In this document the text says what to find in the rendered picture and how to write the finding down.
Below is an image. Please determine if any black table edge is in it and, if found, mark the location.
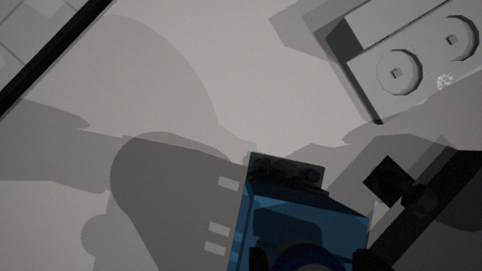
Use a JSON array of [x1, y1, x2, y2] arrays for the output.
[[0, 0, 113, 117]]

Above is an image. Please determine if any dark grey button housing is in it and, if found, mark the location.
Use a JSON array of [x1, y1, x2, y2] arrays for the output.
[[362, 151, 482, 271]]

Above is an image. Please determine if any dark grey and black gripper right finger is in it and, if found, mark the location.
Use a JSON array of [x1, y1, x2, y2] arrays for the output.
[[352, 248, 394, 271]]

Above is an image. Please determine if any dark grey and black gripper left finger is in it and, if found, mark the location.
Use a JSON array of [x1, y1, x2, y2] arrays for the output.
[[249, 247, 270, 271]]

